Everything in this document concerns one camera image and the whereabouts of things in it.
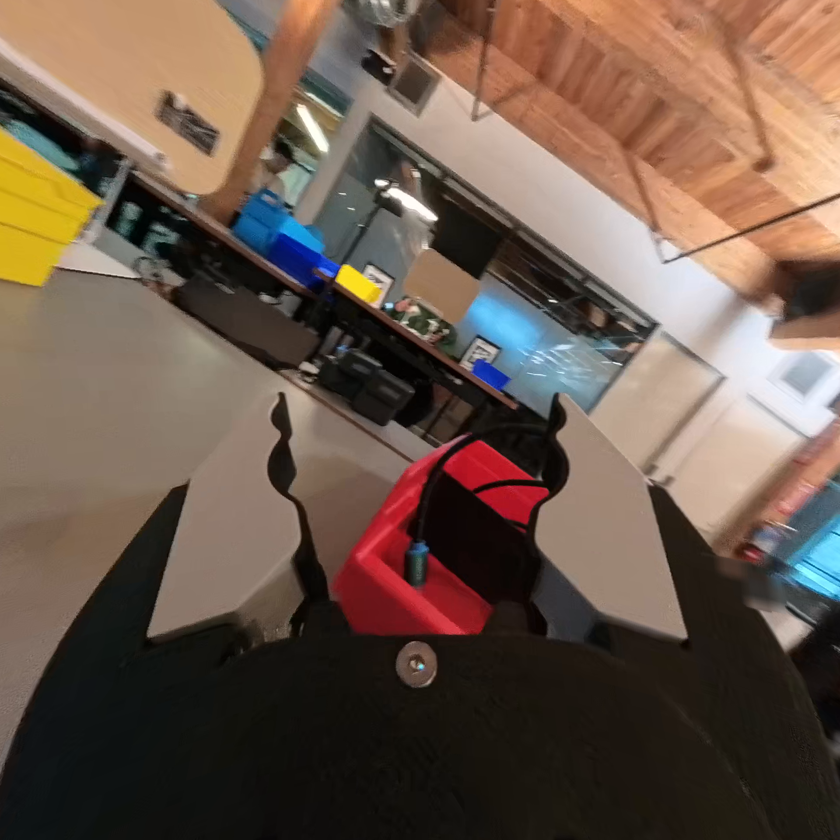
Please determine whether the black HDMI cable green plug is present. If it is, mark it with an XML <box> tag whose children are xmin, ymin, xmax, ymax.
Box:
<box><xmin>403</xmin><ymin>423</ymin><xmax>555</xmax><ymax>588</ymax></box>

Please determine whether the wooden post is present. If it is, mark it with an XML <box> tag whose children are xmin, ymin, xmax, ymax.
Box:
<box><xmin>197</xmin><ymin>0</ymin><xmax>342</xmax><ymax>224</ymax></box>

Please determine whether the wall air vent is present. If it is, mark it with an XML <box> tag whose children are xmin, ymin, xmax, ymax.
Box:
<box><xmin>384</xmin><ymin>52</ymin><xmax>442</xmax><ymax>118</ymax></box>

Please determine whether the wooden board on clear stand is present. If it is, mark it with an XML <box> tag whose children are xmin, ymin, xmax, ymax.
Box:
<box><xmin>402</xmin><ymin>248</ymin><xmax>481</xmax><ymax>326</ymax></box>

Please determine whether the studio lamp on stand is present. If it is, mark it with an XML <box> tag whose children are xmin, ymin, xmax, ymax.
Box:
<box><xmin>314</xmin><ymin>178</ymin><xmax>409</xmax><ymax>309</ymax></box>

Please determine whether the red plastic bin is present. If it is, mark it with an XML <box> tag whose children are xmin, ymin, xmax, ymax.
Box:
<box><xmin>331</xmin><ymin>433</ymin><xmax>559</xmax><ymax>636</ymax></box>

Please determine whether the framed marker tag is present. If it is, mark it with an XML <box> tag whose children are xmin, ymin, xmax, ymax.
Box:
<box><xmin>458</xmin><ymin>335</ymin><xmax>503</xmax><ymax>371</ymax></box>
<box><xmin>363</xmin><ymin>262</ymin><xmax>396</xmax><ymax>309</ymax></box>

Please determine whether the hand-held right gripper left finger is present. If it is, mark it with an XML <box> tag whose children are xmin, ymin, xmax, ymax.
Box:
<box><xmin>146</xmin><ymin>392</ymin><xmax>332</xmax><ymax>641</ymax></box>

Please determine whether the yellow bin with black divider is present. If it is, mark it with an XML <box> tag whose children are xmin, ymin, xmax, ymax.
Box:
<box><xmin>0</xmin><ymin>128</ymin><xmax>106</xmax><ymax>287</ymax></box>

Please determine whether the yellow plastic bin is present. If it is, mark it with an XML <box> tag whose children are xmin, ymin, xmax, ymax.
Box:
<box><xmin>335</xmin><ymin>264</ymin><xmax>383</xmax><ymax>306</ymax></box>

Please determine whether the wooden board with black label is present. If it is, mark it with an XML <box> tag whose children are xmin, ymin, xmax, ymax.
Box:
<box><xmin>0</xmin><ymin>0</ymin><xmax>265</xmax><ymax>196</ymax></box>

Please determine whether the black wall monitor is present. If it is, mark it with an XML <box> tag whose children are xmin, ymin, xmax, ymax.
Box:
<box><xmin>430</xmin><ymin>197</ymin><xmax>516</xmax><ymax>280</ymax></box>

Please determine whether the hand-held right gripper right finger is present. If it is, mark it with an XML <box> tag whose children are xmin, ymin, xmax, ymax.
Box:
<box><xmin>525</xmin><ymin>392</ymin><xmax>689</xmax><ymax>643</ymax></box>

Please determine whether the black divider panel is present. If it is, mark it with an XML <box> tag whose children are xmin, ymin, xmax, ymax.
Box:
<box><xmin>420</xmin><ymin>469</ymin><xmax>542</xmax><ymax>608</ymax></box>

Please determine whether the dark blue plastic bin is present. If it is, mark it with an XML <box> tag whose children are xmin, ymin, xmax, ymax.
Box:
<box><xmin>269</xmin><ymin>233</ymin><xmax>341</xmax><ymax>290</ymax></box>

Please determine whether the light blue caddy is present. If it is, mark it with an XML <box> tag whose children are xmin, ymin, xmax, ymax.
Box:
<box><xmin>231</xmin><ymin>190</ymin><xmax>326</xmax><ymax>257</ymax></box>

